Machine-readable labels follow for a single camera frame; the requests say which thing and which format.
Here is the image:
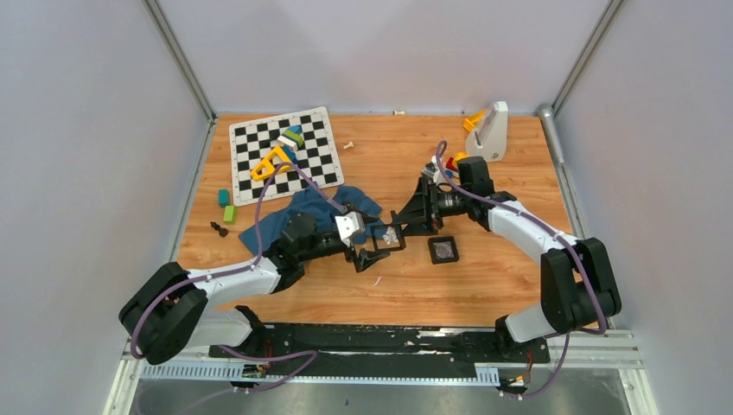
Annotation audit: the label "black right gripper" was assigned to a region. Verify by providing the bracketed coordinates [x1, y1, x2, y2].
[393, 176, 471, 236]

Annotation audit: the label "black square frame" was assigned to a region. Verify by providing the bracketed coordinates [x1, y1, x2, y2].
[428, 236, 460, 265]

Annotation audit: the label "sparkly silver star brooch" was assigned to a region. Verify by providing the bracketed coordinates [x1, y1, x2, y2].
[382, 227, 398, 245]

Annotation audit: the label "round metal brooch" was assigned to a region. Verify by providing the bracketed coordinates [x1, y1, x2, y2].
[434, 241, 454, 259]

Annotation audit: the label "blue shirt garment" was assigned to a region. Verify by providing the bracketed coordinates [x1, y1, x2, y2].
[239, 185, 383, 255]

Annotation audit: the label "black wire cube frame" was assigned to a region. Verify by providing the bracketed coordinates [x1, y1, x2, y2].
[368, 220, 406, 252]

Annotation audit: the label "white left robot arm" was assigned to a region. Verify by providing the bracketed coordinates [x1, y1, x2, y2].
[118, 211, 389, 365]

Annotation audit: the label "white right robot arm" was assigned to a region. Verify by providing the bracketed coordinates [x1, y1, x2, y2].
[391, 156, 621, 361]

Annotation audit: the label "colourful toy train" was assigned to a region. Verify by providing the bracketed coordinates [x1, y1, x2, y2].
[444, 152, 468, 177]

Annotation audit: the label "green block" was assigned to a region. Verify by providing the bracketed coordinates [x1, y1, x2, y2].
[223, 205, 238, 225]

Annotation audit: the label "black chess piece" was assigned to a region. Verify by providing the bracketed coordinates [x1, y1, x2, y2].
[210, 221, 229, 238]

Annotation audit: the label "black white checkerboard sheet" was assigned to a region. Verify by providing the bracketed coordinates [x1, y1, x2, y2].
[228, 106, 345, 207]

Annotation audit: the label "teal block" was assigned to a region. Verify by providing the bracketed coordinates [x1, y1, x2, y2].
[218, 188, 231, 208]

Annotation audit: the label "white wedge stand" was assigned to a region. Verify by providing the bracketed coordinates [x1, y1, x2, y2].
[465, 101, 508, 163]

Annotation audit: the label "stacked colour blocks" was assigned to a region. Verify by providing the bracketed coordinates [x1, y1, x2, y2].
[277, 125, 304, 163]

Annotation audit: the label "yellow plastic piece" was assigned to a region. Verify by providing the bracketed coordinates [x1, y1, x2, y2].
[462, 108, 488, 132]

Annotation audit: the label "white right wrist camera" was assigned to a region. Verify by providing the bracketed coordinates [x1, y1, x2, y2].
[422, 163, 443, 184]

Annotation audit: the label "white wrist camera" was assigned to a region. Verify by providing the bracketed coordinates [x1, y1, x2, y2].
[422, 163, 443, 184]
[335, 211, 366, 246]

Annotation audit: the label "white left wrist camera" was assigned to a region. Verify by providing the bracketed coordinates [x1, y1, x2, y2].
[335, 211, 366, 246]

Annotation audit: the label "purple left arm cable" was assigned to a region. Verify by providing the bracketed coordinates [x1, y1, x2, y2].
[130, 163, 349, 395]

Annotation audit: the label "yellow triangle frame toy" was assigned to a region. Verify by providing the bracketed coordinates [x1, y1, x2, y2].
[251, 145, 296, 182]

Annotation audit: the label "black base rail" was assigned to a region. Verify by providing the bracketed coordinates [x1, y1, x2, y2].
[235, 323, 550, 379]

